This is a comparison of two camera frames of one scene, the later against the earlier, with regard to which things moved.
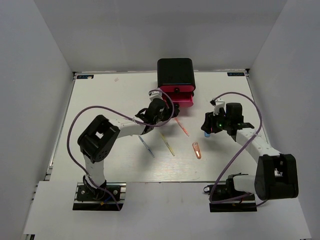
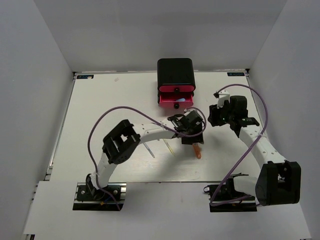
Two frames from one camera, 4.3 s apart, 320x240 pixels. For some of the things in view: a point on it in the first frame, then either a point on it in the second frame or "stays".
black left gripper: [169, 111] -> [188, 141]
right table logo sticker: [235, 74] stays
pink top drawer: [181, 88] stays
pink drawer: [184, 99] stays
